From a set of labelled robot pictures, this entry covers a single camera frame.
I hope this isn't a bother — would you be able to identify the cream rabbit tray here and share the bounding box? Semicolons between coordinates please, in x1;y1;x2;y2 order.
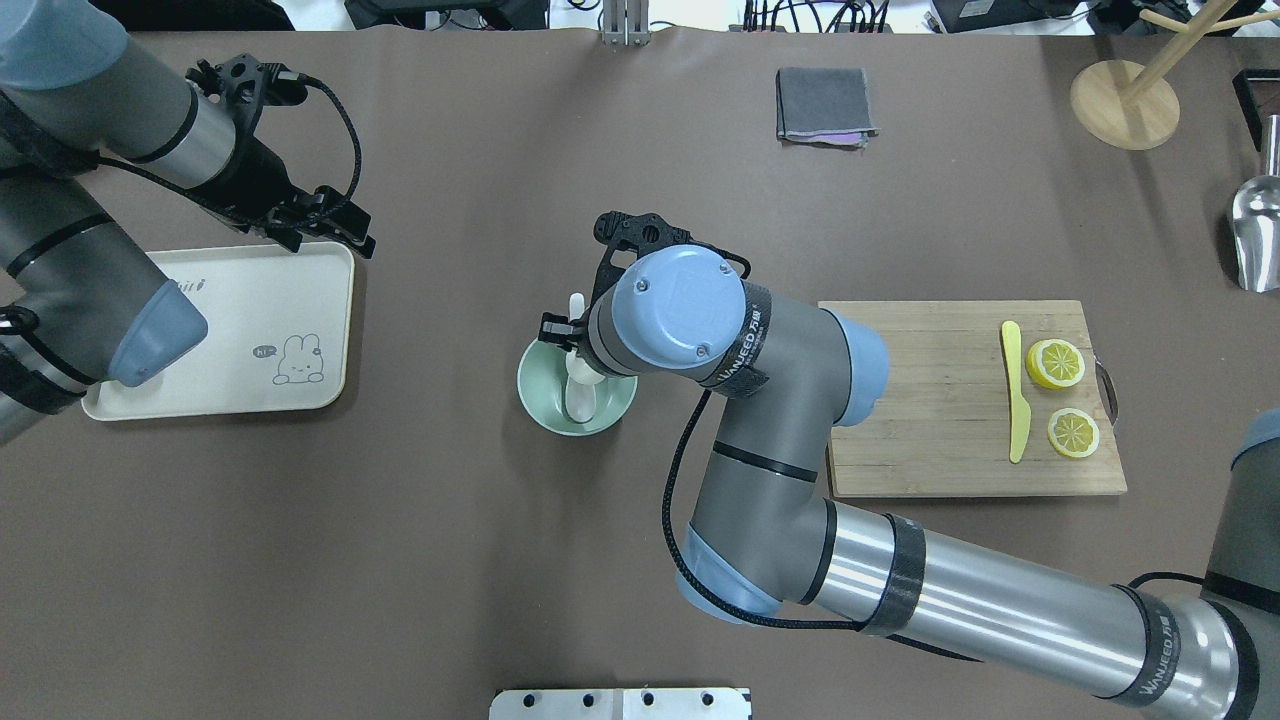
81;242;355;421

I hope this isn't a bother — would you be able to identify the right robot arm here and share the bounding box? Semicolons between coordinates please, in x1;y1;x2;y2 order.
539;211;1279;719

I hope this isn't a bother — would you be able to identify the aluminium frame post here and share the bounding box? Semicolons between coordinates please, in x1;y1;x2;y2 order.
600;0;652;47

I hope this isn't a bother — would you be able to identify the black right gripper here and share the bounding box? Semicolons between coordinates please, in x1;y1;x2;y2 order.
538;211;692;352

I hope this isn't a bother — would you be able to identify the wooden mug tree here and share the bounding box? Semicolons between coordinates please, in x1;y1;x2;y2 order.
1070;1;1279;151

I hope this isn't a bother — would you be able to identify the bamboo cutting board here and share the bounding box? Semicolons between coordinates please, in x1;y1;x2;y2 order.
827;300;1126;498

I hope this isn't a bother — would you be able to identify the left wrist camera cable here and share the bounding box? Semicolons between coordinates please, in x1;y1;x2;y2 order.
270;70;365;211

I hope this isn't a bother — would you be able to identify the white steamed bun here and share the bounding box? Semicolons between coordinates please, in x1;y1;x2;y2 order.
564;351;605;387

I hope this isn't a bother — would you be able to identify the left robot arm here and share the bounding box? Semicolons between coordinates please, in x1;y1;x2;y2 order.
1;1;375;441

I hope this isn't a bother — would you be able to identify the mint green bowl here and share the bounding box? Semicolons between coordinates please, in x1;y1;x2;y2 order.
516;336;639;437

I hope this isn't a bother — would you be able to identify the lemon half near handle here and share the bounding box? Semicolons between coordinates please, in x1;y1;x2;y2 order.
1025;338;1085;389

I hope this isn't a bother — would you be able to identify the grey folded cloth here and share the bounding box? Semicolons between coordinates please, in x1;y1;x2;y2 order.
774;67;881;149

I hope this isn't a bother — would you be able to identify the lemon slice near knife tip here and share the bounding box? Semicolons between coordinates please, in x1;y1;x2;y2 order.
1046;407;1101;459

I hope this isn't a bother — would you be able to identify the yellow plastic knife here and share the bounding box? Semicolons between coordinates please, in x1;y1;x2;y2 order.
1000;320;1032;464

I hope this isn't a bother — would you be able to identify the metal scoop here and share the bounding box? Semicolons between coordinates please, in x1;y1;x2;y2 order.
1231;115;1279;293

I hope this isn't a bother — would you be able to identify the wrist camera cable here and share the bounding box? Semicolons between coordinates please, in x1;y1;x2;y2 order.
662;240;980;664
270;70;365;211

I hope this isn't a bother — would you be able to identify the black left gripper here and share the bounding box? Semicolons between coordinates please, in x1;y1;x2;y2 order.
186;54;376;260

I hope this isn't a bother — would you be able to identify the white ceramic spoon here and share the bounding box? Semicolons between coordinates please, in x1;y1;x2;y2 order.
563;293;602;424

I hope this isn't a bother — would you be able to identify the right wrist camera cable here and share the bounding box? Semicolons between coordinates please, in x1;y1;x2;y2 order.
662;240;980;664

